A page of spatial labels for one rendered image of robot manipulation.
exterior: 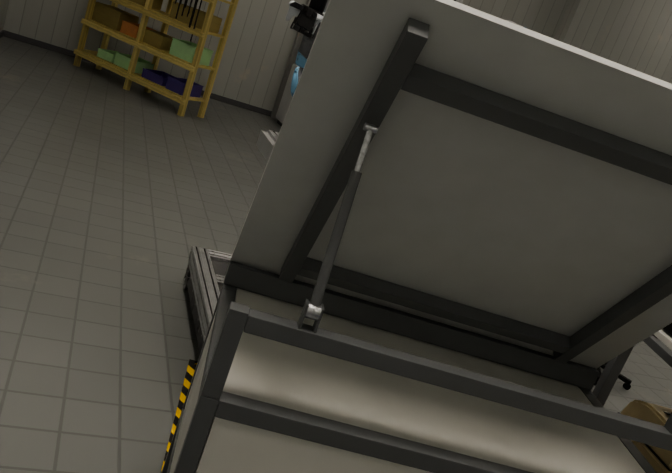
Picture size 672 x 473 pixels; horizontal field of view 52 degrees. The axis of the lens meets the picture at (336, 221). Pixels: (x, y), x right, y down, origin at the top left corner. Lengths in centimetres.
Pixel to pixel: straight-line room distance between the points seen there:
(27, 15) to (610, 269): 919
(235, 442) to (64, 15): 907
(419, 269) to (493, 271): 19
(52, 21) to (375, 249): 877
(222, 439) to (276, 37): 920
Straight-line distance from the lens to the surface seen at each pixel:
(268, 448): 153
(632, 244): 179
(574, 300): 199
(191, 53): 841
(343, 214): 137
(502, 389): 153
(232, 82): 1043
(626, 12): 1291
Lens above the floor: 157
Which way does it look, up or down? 15 degrees down
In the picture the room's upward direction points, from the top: 20 degrees clockwise
